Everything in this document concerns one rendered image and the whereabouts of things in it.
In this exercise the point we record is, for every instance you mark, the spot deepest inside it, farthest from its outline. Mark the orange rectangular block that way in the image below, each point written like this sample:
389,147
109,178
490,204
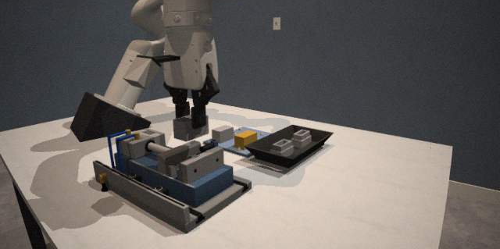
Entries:
244,138

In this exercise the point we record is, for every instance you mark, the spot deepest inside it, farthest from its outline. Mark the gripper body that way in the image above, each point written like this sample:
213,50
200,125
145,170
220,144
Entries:
196,48

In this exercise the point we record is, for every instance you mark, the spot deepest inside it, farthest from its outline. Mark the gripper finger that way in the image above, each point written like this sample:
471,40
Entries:
182,107
198,113

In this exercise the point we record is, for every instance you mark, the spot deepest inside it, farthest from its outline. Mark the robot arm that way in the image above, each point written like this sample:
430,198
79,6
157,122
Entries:
135,74

